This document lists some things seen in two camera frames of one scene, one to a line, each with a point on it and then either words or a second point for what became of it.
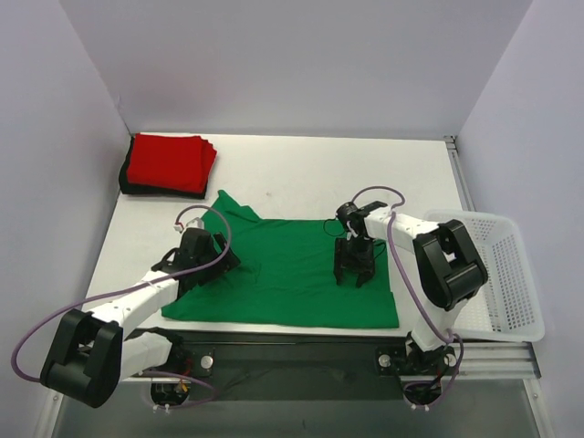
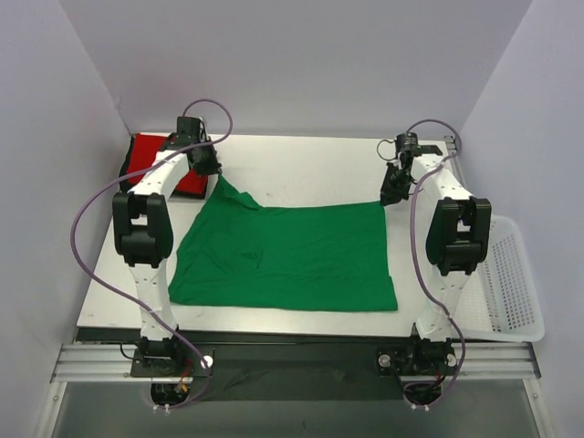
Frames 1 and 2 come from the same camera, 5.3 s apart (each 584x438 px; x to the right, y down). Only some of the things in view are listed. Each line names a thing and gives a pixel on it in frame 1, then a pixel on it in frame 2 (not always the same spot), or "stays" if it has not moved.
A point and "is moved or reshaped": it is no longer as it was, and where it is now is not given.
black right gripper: x=354 y=258 → x=392 y=183
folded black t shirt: x=129 y=188 stays
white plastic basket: x=508 y=309 stays
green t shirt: x=286 y=276 is moved or reshaped
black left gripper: x=218 y=257 → x=208 y=161
